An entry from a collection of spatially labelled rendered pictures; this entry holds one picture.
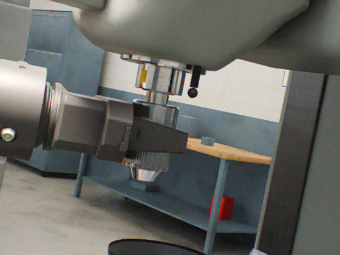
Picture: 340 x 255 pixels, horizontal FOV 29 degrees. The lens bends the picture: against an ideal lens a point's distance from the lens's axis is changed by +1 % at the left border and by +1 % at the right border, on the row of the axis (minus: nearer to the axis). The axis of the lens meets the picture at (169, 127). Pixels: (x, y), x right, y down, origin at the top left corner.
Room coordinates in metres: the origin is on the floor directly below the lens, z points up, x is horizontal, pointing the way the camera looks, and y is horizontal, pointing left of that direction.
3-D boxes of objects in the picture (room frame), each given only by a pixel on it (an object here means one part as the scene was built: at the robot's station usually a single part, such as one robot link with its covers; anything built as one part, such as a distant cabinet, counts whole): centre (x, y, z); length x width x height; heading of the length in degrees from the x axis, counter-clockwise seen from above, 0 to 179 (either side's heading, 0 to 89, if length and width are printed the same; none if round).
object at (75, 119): (0.62, 0.11, 1.24); 0.13 x 0.12 x 0.10; 15
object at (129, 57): (0.64, 0.02, 1.31); 0.09 x 0.09 x 0.01
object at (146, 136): (0.61, 0.01, 1.24); 0.06 x 0.02 x 0.03; 105
